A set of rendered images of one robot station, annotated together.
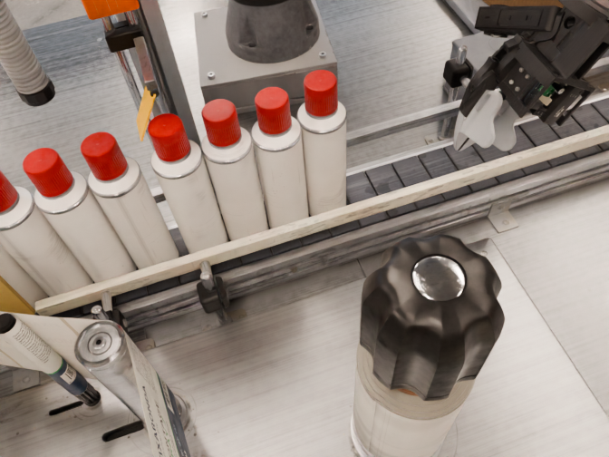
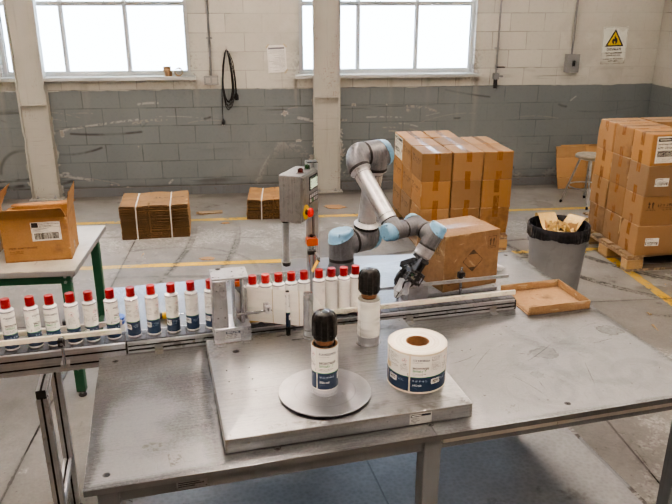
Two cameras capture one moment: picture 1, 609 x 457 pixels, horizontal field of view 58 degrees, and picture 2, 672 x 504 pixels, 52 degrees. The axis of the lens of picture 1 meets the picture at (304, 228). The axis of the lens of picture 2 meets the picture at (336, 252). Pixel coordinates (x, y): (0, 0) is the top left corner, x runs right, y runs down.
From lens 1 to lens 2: 2.33 m
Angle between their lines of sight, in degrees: 35
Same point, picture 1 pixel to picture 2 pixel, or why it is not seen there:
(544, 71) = (409, 269)
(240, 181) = (333, 288)
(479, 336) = (374, 276)
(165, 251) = not seen: hidden behind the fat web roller
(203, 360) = not seen: hidden behind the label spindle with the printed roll
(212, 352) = not seen: hidden behind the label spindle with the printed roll
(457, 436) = (383, 343)
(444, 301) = (369, 270)
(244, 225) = (331, 305)
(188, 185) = (321, 285)
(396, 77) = (384, 294)
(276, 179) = (342, 289)
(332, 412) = (352, 339)
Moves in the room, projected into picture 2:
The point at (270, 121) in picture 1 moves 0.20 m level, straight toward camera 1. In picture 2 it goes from (343, 272) to (347, 291)
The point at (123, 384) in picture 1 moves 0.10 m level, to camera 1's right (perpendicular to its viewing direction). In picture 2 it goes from (309, 305) to (335, 305)
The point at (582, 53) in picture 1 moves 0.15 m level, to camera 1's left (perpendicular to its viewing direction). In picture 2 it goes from (417, 265) to (381, 265)
